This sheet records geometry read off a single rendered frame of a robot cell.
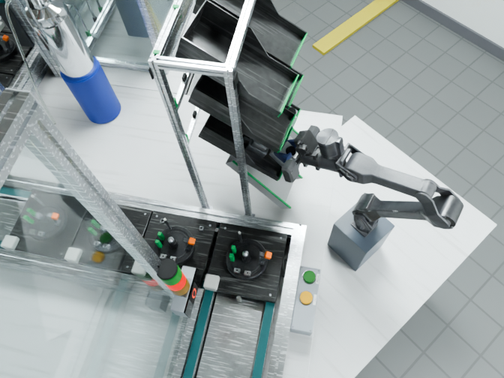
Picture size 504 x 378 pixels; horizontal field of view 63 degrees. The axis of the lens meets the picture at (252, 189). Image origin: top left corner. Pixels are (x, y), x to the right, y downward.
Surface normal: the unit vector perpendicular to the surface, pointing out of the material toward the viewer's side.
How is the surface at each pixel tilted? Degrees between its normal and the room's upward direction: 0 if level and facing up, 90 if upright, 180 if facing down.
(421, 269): 0
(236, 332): 0
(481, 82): 0
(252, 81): 25
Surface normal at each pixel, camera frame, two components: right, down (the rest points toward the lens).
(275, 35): 0.35, -0.29
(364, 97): -0.05, -0.47
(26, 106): 0.98, 0.16
